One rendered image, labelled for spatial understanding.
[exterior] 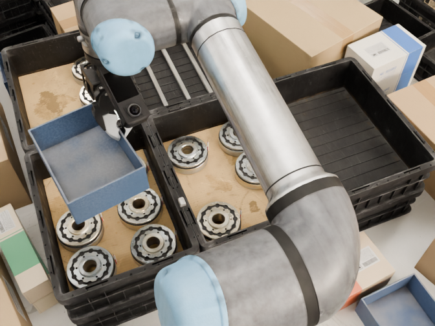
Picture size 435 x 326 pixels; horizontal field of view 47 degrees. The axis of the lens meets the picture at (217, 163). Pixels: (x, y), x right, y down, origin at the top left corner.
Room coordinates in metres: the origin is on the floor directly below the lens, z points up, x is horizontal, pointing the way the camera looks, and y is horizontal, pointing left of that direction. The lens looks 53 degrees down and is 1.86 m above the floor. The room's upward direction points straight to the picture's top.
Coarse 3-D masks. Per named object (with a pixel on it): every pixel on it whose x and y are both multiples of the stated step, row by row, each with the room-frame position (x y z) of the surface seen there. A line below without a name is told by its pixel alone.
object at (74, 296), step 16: (144, 128) 0.81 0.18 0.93; (160, 160) 0.71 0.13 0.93; (32, 176) 0.68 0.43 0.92; (32, 192) 0.62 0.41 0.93; (176, 192) 0.62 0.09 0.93; (176, 208) 0.58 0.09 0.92; (48, 240) 0.50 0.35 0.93; (192, 240) 0.50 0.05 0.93; (48, 256) 0.47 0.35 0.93; (176, 256) 0.46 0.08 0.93; (128, 272) 0.43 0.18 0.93; (144, 272) 0.43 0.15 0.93; (80, 288) 0.40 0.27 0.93; (96, 288) 0.40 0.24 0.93; (112, 288) 0.40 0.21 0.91; (64, 304) 0.37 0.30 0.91
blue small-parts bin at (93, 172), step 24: (72, 120) 0.67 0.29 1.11; (48, 144) 0.64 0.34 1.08; (72, 144) 0.65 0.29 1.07; (96, 144) 0.65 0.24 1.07; (120, 144) 0.64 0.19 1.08; (48, 168) 0.54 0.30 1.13; (72, 168) 0.59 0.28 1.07; (96, 168) 0.59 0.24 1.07; (120, 168) 0.58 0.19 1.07; (144, 168) 0.54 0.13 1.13; (72, 192) 0.53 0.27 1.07; (96, 192) 0.49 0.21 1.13; (120, 192) 0.51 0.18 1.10; (72, 216) 0.46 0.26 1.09
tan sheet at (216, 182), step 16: (208, 144) 0.84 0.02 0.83; (208, 160) 0.78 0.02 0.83; (224, 160) 0.78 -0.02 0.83; (192, 176) 0.73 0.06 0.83; (208, 176) 0.73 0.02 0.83; (224, 176) 0.73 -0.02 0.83; (192, 192) 0.69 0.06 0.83; (208, 192) 0.69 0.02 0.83; (224, 192) 0.69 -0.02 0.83; (240, 192) 0.69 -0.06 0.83; (256, 192) 0.69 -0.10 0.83; (192, 208) 0.64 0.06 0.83; (240, 208) 0.64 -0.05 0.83; (256, 208) 0.64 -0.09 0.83
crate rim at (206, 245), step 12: (216, 96) 0.91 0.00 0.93; (180, 108) 0.88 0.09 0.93; (192, 108) 0.88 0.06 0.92; (156, 132) 0.80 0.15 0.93; (168, 168) 0.69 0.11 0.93; (180, 192) 0.62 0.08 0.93; (252, 228) 0.53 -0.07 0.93; (204, 240) 0.50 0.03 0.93; (216, 240) 0.50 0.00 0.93; (228, 240) 0.50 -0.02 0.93
